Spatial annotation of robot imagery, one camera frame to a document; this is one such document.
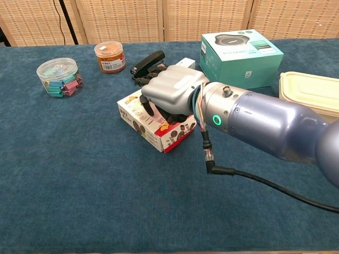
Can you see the bamboo folding screen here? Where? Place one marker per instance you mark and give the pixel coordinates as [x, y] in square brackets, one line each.
[206, 18]

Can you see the black stapler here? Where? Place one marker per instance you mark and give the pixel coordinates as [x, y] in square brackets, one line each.
[148, 59]

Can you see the blue tablecloth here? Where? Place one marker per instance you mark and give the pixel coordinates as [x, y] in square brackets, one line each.
[79, 185]

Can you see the clear jar of brown rubber bands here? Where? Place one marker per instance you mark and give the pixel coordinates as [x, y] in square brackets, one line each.
[110, 59]

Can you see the small white staple box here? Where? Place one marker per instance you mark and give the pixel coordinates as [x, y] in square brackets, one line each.
[186, 63]

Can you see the black tripod stand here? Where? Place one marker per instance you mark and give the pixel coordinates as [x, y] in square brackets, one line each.
[69, 22]

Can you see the clear jar of binder clips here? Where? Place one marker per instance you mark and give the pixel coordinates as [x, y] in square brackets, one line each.
[58, 79]

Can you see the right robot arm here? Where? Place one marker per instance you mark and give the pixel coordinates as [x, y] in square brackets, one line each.
[270, 124]

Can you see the teal product box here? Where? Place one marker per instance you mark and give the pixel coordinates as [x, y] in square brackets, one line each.
[238, 61]

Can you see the chocolate pie snack box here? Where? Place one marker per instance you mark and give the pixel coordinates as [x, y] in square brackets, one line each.
[174, 137]

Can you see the cream lidded lunch container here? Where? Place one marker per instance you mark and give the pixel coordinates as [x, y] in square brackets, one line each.
[310, 87]

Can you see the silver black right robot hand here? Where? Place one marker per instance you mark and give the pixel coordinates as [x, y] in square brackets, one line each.
[172, 87]

